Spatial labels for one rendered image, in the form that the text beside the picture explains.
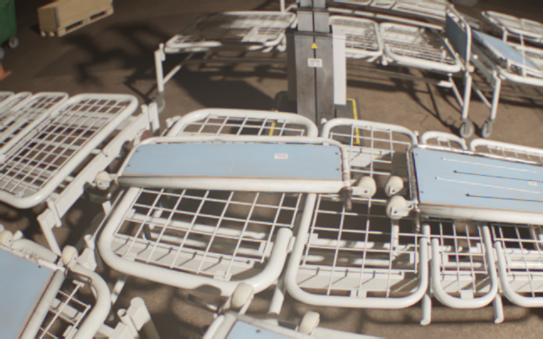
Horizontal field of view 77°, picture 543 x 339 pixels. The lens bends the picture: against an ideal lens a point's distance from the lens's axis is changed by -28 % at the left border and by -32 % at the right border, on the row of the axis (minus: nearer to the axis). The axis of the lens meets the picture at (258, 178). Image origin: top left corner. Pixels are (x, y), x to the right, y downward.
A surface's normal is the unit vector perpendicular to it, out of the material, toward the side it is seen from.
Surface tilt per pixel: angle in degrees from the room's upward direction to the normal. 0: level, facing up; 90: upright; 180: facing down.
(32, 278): 5
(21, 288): 5
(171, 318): 0
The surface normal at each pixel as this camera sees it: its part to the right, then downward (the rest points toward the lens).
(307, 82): -0.15, 0.58
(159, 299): -0.04, -0.82
